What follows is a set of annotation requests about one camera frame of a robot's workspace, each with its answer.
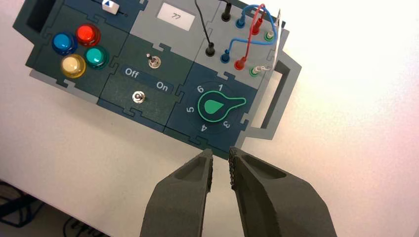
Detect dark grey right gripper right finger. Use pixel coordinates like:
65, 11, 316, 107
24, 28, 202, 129
228, 146, 338, 237

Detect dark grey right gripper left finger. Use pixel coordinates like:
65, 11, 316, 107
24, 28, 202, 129
139, 149, 214, 237

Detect green rotary selector knob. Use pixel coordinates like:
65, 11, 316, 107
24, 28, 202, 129
197, 91, 247, 123

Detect teal and grey task board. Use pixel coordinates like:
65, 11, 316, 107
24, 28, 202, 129
12, 0, 302, 160

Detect green push button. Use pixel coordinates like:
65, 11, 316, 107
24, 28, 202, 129
84, 46, 110, 70

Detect yellow push button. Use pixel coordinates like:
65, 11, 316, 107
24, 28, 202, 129
60, 54, 86, 79

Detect white number display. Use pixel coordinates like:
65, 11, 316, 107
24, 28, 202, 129
157, 3, 196, 32

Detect red push button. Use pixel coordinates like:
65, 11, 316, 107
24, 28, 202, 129
75, 23, 101, 48

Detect blue push button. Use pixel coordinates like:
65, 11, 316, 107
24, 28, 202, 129
51, 32, 78, 56

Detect white slider knob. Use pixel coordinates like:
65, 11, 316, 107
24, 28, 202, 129
101, 0, 120, 15

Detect long-lever metal toggle switch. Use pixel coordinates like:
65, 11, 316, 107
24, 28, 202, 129
146, 54, 162, 69

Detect black banana plug cable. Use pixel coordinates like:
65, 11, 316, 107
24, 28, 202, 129
194, 0, 233, 57

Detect black cables under table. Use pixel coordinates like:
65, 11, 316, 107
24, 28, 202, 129
0, 181, 109, 237

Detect white banana plug cable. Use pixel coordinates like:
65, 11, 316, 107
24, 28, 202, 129
253, 9, 282, 75

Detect red banana plug cable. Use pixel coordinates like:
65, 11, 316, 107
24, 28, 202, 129
234, 3, 266, 71

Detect blue banana plug cable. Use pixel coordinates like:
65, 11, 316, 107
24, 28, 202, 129
220, 4, 279, 64

